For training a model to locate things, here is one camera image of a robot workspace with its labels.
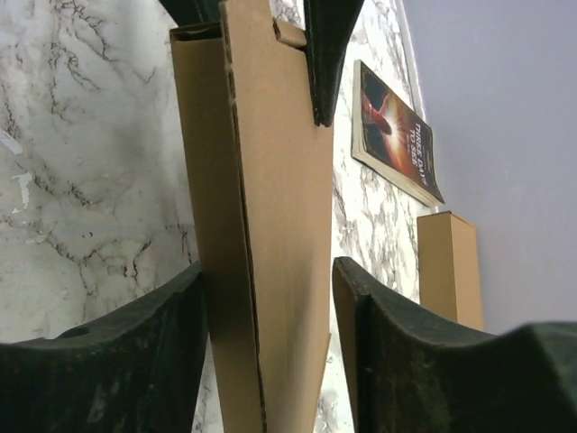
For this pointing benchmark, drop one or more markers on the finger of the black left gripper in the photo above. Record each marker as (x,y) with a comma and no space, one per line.
(189,12)
(329,26)

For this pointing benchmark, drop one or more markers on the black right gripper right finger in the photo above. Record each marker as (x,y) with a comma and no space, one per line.
(409,370)

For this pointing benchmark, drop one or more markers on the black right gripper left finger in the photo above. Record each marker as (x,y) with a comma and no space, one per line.
(135,369)

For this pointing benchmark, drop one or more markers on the cardboard box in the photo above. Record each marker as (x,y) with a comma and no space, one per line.
(449,274)
(260,180)

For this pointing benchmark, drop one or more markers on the Three Days To See book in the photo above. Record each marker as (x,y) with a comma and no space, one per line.
(391,139)

